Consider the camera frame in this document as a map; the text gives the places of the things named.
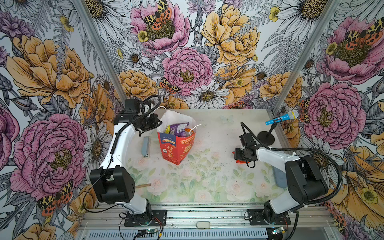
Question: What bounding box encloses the small red snack packet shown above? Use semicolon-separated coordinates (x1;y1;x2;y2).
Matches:
232;152;247;164

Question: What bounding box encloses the black corrugated cable right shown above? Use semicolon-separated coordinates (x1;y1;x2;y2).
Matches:
240;122;343;208

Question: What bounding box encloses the yellow snack bag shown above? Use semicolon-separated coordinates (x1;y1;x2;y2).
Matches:
164;125;171;134

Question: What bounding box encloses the orange snack packet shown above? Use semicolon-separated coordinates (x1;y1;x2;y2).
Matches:
184;129;194;137

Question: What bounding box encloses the blue toy microphone on stand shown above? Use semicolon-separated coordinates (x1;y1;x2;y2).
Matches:
257;110;299;146

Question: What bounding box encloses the aluminium rail frame front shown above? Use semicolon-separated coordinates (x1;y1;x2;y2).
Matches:
76;202;343;240

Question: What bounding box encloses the red paper gift bag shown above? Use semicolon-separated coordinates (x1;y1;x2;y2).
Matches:
157;110;199;166

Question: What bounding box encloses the grey blue oval object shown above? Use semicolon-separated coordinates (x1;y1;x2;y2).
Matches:
273;167;288;189

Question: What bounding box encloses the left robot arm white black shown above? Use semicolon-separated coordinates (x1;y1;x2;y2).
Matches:
89;95;162;225

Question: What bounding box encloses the wooden stick tool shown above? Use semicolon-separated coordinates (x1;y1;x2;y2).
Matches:
136;184;151;189

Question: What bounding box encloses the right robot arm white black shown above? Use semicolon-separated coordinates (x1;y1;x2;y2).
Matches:
234;133;328;225

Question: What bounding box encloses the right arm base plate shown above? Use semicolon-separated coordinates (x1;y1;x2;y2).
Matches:
244;209;292;226

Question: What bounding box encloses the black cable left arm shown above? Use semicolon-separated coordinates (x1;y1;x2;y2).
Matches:
109;95;162;155

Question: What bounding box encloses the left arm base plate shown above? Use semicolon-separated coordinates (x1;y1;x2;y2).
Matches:
124;210;168;228

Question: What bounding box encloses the purple snack packet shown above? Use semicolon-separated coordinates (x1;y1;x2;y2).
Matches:
170;123;189;138

